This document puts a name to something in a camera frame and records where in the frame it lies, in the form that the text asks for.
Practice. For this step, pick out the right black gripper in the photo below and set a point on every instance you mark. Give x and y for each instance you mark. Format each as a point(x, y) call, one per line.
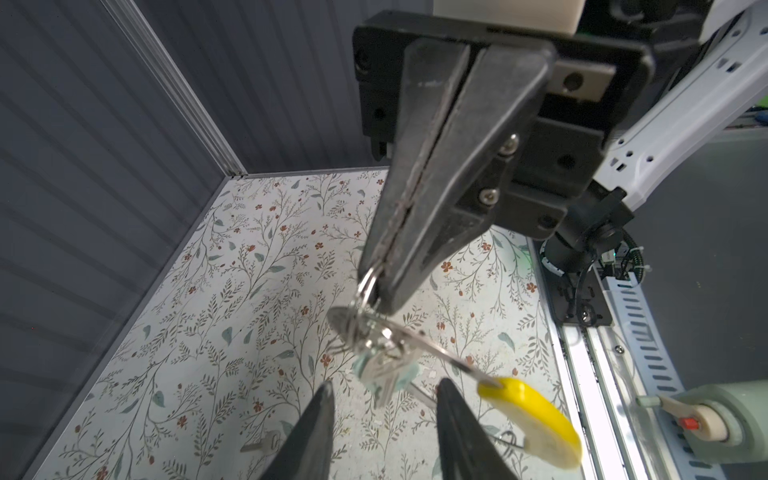
point(506, 131)

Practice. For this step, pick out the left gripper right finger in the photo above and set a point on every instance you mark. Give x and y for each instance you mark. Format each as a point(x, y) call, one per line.
point(465, 450)

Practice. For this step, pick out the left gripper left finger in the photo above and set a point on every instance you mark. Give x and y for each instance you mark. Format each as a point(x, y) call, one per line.
point(307, 452)

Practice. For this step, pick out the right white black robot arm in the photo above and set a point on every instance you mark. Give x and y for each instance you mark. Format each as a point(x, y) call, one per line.
point(709, 65)

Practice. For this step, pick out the white bottle with red cap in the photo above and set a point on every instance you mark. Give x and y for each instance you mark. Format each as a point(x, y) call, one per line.
point(722, 423)

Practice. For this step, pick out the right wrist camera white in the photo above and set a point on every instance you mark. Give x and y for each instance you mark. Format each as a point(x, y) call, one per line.
point(556, 16)

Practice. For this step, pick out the aluminium rail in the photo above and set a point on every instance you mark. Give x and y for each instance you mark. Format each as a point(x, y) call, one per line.
point(621, 439)

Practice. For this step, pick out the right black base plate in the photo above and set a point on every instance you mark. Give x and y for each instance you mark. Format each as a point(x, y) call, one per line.
point(576, 299)

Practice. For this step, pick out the white slotted cable duct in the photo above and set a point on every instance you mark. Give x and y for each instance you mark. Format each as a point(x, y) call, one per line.
point(652, 368)

